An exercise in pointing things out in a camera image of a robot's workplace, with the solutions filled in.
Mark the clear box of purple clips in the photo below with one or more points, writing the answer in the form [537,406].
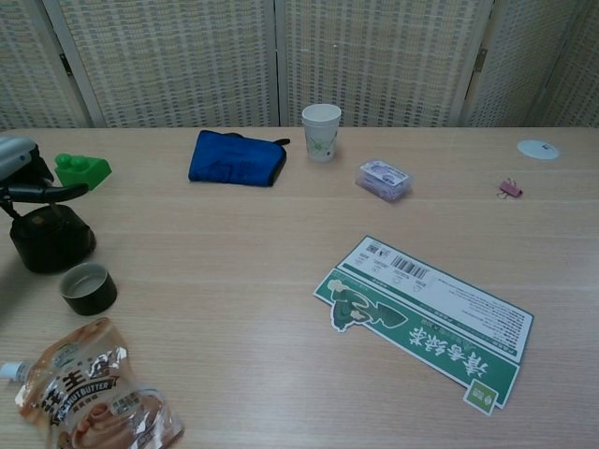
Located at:
[384,180]

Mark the blue folded cloth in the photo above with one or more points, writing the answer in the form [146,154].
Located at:
[224,159]

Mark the green white package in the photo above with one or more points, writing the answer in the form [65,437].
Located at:
[421,322]

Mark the white paper cup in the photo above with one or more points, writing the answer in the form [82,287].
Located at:
[320,140]

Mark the green toy building block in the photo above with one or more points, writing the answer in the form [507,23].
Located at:
[89,170]

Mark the brown peanut butter pouch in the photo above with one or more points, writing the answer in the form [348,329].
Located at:
[93,402]

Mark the white round table grommet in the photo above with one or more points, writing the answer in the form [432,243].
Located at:
[533,149]

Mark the black ceramic cup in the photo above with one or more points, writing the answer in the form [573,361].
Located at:
[93,304]

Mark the pink binder clip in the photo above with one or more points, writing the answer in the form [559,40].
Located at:
[511,188]

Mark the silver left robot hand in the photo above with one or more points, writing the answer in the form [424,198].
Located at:
[18,156]

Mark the woven folding screen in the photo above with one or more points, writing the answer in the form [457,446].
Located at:
[164,61]

